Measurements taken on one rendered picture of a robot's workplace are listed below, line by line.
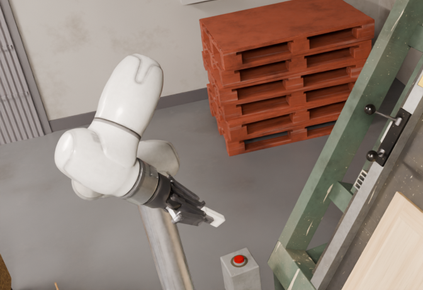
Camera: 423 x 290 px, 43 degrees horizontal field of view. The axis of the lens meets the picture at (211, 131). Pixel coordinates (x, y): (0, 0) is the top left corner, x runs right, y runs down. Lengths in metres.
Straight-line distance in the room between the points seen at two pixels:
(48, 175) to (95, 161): 3.69
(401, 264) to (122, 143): 1.09
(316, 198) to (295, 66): 2.18
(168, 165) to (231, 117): 2.68
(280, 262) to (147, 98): 1.32
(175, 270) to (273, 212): 2.12
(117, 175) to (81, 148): 0.09
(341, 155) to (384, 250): 0.42
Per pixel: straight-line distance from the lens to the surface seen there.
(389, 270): 1.87
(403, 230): 1.83
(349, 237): 1.99
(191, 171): 4.29
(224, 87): 4.09
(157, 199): 1.12
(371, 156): 1.76
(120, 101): 1.05
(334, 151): 2.06
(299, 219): 2.17
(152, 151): 1.60
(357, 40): 4.32
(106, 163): 1.02
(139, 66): 1.08
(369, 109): 1.81
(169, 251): 1.70
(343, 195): 2.11
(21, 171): 4.88
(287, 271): 2.20
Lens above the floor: 2.46
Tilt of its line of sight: 31 degrees down
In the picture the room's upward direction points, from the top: 8 degrees counter-clockwise
